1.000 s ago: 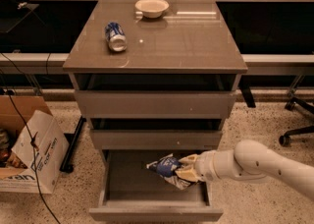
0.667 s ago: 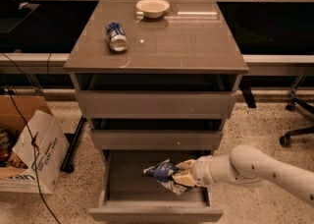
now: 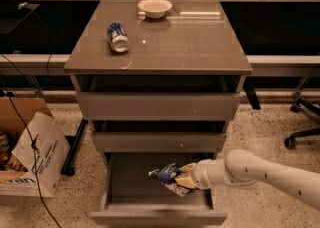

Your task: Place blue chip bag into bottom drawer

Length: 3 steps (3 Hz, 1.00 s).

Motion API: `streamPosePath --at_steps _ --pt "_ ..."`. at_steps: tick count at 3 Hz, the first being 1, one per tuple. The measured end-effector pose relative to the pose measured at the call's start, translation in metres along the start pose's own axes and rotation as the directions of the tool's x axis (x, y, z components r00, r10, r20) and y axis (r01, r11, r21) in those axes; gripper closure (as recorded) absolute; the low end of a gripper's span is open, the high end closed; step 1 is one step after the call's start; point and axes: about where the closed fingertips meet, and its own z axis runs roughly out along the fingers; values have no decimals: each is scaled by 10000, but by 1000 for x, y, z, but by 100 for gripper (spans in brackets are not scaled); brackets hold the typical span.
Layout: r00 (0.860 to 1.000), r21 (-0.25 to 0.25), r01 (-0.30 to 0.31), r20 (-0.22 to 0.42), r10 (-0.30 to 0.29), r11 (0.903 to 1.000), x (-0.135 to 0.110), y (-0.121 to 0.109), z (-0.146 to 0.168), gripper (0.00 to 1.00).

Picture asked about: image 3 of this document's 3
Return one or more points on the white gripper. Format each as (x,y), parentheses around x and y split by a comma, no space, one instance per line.
(200,175)

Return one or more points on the blue chip bag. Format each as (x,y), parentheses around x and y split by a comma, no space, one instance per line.
(166,176)

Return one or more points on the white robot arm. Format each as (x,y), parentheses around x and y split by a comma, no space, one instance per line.
(243,169)

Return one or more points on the grey bottom drawer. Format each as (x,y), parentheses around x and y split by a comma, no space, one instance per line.
(132,197)

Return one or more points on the grey drawer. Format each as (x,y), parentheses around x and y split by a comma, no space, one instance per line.
(158,106)
(159,136)
(132,197)

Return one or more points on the grey middle drawer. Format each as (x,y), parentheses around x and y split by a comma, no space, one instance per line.
(159,136)

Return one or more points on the grey drawer cabinet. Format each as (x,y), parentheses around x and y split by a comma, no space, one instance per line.
(193,49)

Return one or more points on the grey top drawer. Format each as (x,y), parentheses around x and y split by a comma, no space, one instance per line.
(158,106)

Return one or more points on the black office chair base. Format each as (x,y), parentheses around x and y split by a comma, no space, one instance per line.
(306,123)

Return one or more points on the black table leg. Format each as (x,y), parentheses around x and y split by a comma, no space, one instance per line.
(68,168)

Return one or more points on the blue white soda can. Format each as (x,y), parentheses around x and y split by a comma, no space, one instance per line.
(117,37)

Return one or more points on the cardboard box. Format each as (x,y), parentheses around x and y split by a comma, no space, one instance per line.
(38,145)

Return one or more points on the white ceramic bowl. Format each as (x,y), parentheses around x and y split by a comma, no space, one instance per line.
(155,9)

